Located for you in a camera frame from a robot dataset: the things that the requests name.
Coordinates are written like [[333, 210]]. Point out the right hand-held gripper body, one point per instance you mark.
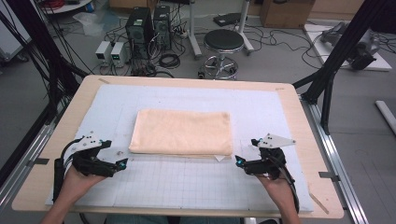
[[269, 161]]

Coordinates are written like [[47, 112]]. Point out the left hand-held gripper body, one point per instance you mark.
[[88, 155]]

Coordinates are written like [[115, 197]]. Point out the cream towel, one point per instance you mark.
[[180, 132]]

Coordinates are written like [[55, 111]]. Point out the person's right hand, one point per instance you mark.
[[278, 189]]

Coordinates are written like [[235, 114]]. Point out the person's left hand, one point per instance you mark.
[[79, 186]]

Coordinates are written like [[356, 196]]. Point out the thin wooden strip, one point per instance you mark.
[[319, 203]]

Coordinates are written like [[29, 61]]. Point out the white foam mat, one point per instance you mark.
[[193, 96]]

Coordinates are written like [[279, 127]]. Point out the white power supply unit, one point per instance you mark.
[[119, 54], [103, 51]]

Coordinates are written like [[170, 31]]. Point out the black round stool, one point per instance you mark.
[[223, 40]]

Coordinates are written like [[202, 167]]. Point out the white desk leg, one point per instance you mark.
[[244, 28], [193, 34]]

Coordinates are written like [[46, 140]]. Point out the large black computer tower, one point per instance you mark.
[[138, 31]]

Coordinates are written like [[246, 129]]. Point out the clear plastic bag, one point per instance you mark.
[[91, 23]]

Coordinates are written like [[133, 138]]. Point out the white tube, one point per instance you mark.
[[386, 115]]

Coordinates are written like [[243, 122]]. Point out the black flat device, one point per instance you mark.
[[226, 19]]

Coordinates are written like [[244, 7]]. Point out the slim black computer tower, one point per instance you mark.
[[162, 26]]

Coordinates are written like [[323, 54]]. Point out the white power strip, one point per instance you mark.
[[183, 33]]

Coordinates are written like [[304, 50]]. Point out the cardboard box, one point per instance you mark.
[[286, 14]]

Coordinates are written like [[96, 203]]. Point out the white board with robot parts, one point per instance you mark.
[[351, 46]]

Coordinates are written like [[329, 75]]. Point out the white panel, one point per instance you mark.
[[11, 37]]

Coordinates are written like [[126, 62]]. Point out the round white table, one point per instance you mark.
[[67, 6]]

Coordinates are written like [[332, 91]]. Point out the aluminium rail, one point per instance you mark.
[[28, 155], [334, 155]]

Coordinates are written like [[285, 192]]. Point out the black metal frame post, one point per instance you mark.
[[339, 53]]

